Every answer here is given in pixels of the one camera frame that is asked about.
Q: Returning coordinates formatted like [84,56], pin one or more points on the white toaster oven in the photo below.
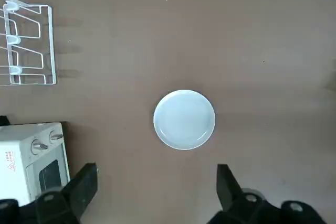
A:
[15,145]

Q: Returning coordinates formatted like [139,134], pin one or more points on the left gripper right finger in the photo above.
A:
[227,187]

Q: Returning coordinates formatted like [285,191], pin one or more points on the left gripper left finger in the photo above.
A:
[78,187]

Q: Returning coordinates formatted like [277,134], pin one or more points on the larger grey dish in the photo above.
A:
[183,120]

